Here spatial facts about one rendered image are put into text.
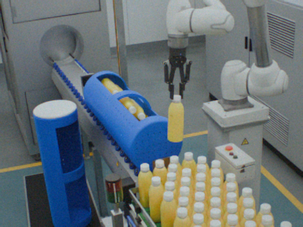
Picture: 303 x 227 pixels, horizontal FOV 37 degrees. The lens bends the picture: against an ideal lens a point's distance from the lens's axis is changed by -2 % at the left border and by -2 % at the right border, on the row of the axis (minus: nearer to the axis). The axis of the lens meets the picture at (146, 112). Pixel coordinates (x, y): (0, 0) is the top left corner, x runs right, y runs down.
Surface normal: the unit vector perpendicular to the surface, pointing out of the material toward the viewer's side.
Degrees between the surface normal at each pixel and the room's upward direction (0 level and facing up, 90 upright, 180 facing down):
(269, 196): 0
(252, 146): 90
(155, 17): 90
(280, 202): 0
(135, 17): 90
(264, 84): 101
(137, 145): 90
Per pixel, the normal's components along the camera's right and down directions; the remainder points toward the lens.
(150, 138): 0.38, 0.36
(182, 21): -0.42, 0.32
